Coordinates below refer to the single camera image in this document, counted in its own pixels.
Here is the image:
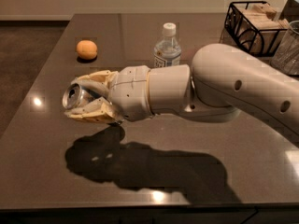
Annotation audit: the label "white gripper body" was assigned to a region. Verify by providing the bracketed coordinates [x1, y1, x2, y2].
[108, 65, 152, 122]

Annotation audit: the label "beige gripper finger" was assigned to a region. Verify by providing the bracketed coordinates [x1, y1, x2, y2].
[64, 98, 123, 124]
[74, 70, 118, 97]

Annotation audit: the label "silver blue redbull can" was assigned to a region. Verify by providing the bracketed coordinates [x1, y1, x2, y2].
[62, 83, 101, 110]

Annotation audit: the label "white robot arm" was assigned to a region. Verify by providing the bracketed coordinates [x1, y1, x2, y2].
[62, 44, 299, 144]

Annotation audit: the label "orange round fruit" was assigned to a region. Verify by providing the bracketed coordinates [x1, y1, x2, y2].
[76, 40, 97, 60]

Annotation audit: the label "clear plastic water bottle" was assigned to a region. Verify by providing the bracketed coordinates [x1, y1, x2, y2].
[153, 22, 181, 68]

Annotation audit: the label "brown napkins in basket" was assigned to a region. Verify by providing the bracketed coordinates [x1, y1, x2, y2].
[235, 3, 289, 56]

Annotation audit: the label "clear glass jar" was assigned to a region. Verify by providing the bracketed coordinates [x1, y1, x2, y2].
[270, 21, 299, 76]

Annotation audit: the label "grey box in corner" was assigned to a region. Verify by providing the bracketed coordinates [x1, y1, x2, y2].
[279, 0, 299, 22]

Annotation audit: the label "black wire basket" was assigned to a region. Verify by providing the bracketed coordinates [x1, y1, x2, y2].
[224, 1, 289, 57]

